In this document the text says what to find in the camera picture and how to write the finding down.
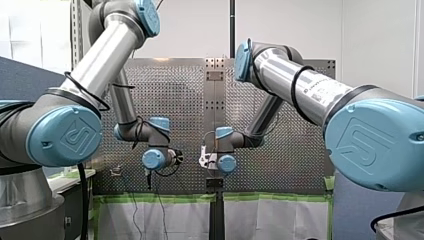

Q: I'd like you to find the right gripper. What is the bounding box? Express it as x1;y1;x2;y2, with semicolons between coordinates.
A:
207;150;219;171

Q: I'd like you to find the perforated metal upright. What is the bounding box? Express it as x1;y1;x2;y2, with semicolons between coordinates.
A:
69;0;94;72

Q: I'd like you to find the connector holder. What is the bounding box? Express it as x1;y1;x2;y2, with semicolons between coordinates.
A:
109;164;124;178

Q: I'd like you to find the black pole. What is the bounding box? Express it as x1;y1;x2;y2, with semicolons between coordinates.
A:
228;0;237;60

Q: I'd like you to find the thin black cable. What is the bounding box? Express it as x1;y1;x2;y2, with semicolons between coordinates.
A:
143;164;183;192

